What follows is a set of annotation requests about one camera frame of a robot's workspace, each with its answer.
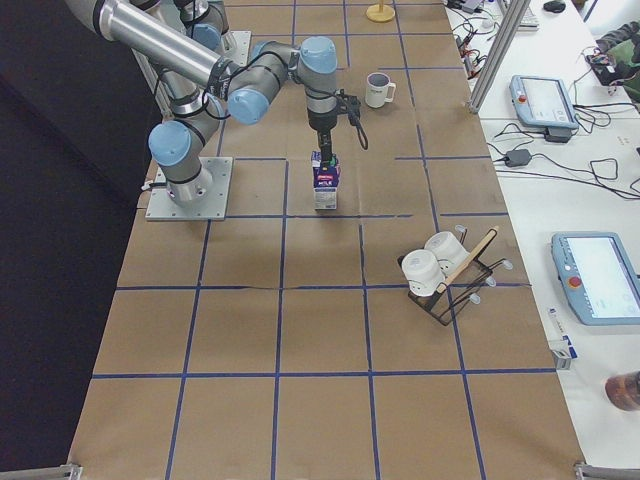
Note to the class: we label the black wire cup rack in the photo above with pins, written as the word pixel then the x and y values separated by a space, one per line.
pixel 464 290

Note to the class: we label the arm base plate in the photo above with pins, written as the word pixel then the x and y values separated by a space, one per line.
pixel 204 198
pixel 235 45

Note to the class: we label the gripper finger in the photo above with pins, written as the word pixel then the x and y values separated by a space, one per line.
pixel 325 146

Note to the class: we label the teach pendant near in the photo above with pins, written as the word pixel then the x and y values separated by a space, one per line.
pixel 597 277

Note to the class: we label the teach pendant far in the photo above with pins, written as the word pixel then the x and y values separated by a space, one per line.
pixel 542 102

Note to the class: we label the white cup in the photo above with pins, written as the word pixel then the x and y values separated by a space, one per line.
pixel 422 272
pixel 448 250

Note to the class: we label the white mug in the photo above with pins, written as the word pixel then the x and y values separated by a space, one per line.
pixel 380 90

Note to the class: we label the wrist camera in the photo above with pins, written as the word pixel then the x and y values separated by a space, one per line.
pixel 351 108

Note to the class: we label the wooden mug tree stand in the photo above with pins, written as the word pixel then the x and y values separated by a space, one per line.
pixel 380 12

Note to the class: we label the aluminium frame post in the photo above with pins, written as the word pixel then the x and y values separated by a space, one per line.
pixel 511 21

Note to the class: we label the wooden spatula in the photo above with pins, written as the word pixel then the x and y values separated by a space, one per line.
pixel 473 255

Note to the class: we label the teach pendant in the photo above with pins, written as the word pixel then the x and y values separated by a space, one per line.
pixel 597 277
pixel 542 102

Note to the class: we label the black power adapter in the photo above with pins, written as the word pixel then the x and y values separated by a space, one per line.
pixel 517 158

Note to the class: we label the white cup rear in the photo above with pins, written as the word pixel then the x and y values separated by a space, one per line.
pixel 448 250

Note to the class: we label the white cup front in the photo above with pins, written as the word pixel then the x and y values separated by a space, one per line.
pixel 422 272

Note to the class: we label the small blue white box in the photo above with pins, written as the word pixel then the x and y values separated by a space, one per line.
pixel 560 344

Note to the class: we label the brown glass jar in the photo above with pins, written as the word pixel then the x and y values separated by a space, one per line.
pixel 623 391

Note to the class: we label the blue white milk carton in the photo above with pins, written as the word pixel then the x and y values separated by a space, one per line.
pixel 325 182

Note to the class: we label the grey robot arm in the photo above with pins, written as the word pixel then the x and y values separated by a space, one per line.
pixel 203 21
pixel 205 86

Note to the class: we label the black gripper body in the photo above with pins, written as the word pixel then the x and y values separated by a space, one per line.
pixel 318 123

